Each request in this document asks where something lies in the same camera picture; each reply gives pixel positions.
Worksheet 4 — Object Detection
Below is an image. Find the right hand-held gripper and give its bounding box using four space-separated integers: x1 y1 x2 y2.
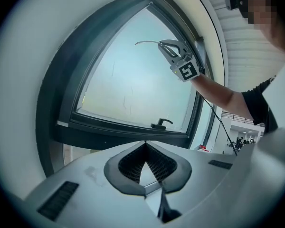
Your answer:
157 39 201 83

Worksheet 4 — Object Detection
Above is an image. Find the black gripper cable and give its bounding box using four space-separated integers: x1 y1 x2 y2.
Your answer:
196 88 238 157

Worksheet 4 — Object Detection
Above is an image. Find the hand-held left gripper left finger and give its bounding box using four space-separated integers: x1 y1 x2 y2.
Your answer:
24 140 158 228

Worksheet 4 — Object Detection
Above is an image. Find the frosted window glass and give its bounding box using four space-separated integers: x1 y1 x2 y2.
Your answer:
76 4 193 133

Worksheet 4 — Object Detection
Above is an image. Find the person's black shirt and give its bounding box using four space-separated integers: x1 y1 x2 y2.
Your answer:
240 76 279 134

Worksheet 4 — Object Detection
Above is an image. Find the grey framed window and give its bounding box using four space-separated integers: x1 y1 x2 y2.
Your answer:
35 0 217 176

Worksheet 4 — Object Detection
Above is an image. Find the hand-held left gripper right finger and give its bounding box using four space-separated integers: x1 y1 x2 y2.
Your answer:
146 140 237 217

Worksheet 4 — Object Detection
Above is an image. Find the black window handle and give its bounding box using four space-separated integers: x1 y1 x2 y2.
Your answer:
150 118 174 129

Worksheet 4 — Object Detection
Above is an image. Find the black cap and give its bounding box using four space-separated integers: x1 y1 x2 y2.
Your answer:
238 0 278 18

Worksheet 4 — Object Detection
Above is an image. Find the white squeegee with red blade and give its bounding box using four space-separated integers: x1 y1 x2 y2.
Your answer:
134 39 161 46

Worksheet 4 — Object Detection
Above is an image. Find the clear window pane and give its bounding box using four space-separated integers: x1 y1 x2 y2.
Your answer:
62 143 98 167

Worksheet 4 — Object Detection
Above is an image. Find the person's right forearm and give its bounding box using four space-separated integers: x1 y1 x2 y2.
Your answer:
190 73 253 124

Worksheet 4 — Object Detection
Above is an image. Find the person's head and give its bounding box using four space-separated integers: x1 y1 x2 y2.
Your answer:
238 0 285 57

